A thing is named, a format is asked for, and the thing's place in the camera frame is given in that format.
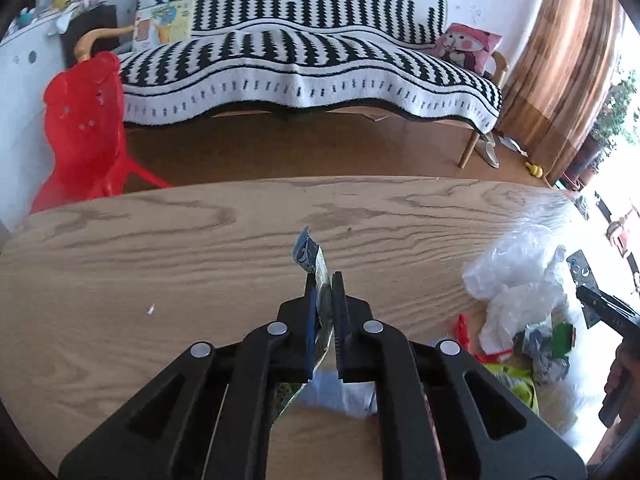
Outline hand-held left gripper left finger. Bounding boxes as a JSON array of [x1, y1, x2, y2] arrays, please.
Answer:
[[57, 272, 331, 480]]

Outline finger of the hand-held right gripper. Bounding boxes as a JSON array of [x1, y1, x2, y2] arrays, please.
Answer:
[[575, 285, 640, 343], [566, 249, 598, 331]]

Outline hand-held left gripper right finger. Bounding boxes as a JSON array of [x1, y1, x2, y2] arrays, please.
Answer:
[[330, 271, 587, 480]]

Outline clear plastic bag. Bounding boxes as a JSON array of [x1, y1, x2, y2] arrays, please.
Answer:
[[452, 225, 588, 363]]

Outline blue green snack wrapper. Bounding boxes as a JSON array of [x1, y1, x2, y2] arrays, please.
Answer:
[[272, 226, 335, 418]]

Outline yellow green snack wrapper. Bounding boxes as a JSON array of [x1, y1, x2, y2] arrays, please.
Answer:
[[482, 362, 541, 413]]

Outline green packet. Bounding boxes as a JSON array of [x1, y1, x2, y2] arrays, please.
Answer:
[[550, 321, 577, 358]]

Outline pale crumpled wrapper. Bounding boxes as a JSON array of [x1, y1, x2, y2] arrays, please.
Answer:
[[300, 372, 378, 418]]

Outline pale slipper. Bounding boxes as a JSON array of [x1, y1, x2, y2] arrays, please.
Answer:
[[472, 135, 501, 168]]

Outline potted green plant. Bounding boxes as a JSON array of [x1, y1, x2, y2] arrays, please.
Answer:
[[592, 80, 640, 161]]

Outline brown striped curtain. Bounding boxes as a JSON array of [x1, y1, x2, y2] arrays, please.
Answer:
[[500, 0, 621, 186]]

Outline pink cartoon cushion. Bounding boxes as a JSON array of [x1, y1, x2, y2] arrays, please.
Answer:
[[431, 22, 502, 77]]

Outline black white patterned blanket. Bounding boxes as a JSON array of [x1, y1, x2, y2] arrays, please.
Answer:
[[117, 0, 503, 133]]

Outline red plastic chair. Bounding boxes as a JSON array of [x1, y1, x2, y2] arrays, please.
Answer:
[[30, 51, 173, 216]]

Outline colourful picture book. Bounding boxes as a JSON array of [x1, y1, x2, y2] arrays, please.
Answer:
[[131, 0, 197, 53]]

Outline white cabinet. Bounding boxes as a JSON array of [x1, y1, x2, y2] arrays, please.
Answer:
[[0, 5, 121, 226]]

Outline wooden frame sofa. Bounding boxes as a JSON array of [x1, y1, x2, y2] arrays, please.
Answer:
[[74, 0, 508, 170]]

